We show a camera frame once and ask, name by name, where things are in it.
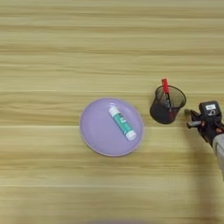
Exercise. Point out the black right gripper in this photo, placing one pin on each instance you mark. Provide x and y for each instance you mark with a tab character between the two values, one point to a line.
211	128

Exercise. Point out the black mesh pen holder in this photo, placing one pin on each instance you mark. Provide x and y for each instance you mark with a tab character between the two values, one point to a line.
159	113

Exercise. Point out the red cap marker pen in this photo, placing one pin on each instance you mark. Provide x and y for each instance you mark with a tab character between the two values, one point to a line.
165	84

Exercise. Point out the small black box white label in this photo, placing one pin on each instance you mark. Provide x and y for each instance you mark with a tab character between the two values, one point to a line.
210	109

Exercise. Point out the green white glue stick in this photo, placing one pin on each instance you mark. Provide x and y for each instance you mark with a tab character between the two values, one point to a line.
122	122

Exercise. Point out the round purple plate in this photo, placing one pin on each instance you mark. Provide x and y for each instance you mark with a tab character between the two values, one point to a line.
96	137

